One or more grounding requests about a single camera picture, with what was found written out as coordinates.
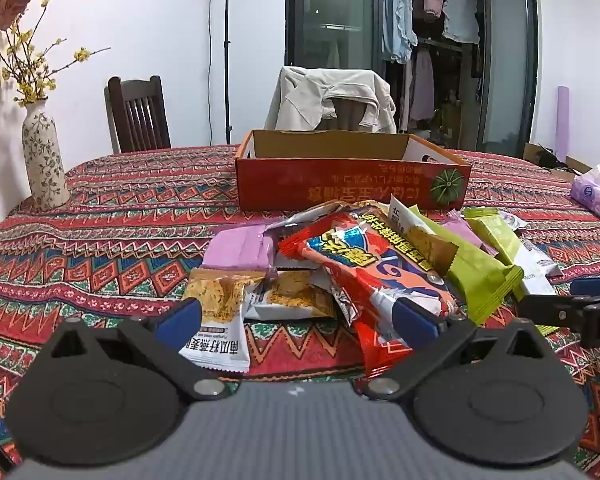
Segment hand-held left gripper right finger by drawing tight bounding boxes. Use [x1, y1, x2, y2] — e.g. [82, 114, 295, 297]
[364, 297, 553, 403]

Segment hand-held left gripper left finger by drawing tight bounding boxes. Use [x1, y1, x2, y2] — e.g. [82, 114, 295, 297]
[42, 297, 231, 403]

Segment white cracker snack packet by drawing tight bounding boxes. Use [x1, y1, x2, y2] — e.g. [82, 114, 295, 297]
[387, 195, 459, 277]
[244, 270, 342, 322]
[179, 267, 267, 373]

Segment large red snack packet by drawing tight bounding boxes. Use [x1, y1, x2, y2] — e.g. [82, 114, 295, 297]
[278, 210, 458, 381]

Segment green snack packet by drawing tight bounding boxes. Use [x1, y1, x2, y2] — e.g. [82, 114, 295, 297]
[462, 207, 525, 267]
[410, 210, 525, 326]

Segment pink snack packet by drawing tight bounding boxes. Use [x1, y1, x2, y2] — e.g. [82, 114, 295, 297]
[202, 225, 277, 273]
[442, 210, 498, 256]

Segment silver snack packet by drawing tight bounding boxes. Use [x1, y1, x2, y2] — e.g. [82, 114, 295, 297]
[270, 199, 396, 233]

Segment red cardboard box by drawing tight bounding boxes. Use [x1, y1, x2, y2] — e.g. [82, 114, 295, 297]
[235, 129, 473, 212]

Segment purple tissue pack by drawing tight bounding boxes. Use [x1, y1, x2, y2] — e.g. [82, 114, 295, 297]
[570, 162, 600, 222]

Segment patterned red tablecloth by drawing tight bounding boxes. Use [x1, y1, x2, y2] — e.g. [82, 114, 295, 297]
[0, 145, 600, 480]

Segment brown cardboard carton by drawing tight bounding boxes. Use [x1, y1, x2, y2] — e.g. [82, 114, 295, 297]
[522, 142, 594, 182]

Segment purple rolled yoga mat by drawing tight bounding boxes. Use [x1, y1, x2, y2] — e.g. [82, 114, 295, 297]
[555, 85, 574, 159]

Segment dark wooden chair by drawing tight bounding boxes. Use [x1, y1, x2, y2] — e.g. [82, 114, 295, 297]
[104, 75, 173, 155]

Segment floral ceramic vase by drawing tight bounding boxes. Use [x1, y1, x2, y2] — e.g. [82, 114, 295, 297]
[21, 99, 71, 212]

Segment wooden chair under jacket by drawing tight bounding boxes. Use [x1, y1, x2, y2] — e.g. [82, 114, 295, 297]
[322, 99, 370, 134]

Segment pale pink long garment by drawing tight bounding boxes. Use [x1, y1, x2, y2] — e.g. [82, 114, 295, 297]
[408, 47, 436, 122]

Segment glass sliding door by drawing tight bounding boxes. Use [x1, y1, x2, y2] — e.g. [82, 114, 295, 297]
[285, 0, 540, 159]

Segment beige jacket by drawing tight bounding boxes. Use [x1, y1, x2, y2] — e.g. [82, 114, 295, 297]
[264, 66, 398, 135]

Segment black light stand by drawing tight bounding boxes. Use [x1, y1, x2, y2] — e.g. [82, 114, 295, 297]
[222, 0, 237, 147]

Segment yellow flower branches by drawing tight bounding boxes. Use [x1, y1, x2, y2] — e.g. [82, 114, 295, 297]
[0, 0, 112, 108]

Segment white hanging garment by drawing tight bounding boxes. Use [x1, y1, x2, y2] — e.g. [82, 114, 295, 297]
[442, 0, 481, 45]

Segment light blue hanging shirt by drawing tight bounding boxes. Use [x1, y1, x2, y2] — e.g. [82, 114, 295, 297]
[381, 0, 419, 65]

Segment thin black cable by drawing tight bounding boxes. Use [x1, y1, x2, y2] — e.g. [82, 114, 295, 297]
[206, 0, 217, 147]

